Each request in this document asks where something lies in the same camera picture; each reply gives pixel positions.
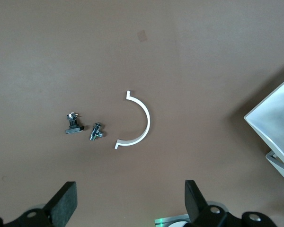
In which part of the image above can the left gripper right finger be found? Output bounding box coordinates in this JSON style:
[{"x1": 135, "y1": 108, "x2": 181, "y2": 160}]
[{"x1": 185, "y1": 180, "x2": 241, "y2": 227}]

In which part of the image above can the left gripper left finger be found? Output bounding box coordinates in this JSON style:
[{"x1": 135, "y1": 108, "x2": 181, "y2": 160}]
[{"x1": 3, "y1": 181, "x2": 78, "y2": 227}]

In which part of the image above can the small metal valve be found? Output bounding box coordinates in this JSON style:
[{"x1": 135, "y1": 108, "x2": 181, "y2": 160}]
[{"x1": 89, "y1": 122, "x2": 105, "y2": 142}]

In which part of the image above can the black push button switch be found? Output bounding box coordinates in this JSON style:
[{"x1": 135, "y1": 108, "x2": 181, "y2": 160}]
[{"x1": 65, "y1": 112, "x2": 85, "y2": 135}]

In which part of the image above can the white semicircular bracket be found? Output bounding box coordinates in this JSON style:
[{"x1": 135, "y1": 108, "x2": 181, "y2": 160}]
[{"x1": 114, "y1": 90, "x2": 151, "y2": 150}]

